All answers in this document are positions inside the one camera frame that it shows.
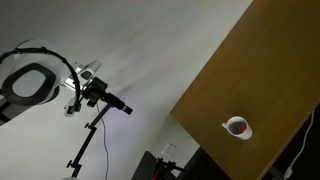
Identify white wall outlet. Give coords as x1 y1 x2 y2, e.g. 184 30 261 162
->
161 142 177 157

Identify black camera with lens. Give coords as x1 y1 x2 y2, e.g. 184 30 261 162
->
81 77 134 116

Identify black jointed camera stand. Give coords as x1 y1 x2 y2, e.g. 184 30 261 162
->
66 103 113 179

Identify white power cable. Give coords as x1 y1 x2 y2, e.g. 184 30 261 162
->
283 107 316 178

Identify white cup with handle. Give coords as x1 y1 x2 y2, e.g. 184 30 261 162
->
221 115 254 141

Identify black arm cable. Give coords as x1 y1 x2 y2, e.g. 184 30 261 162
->
0 46 83 113

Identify thin black cable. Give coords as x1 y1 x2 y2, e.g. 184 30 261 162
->
95 99 110 180

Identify black clamp stand red handles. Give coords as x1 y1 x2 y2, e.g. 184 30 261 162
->
151 157 187 180

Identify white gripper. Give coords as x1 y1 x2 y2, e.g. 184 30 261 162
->
63 59 103 118

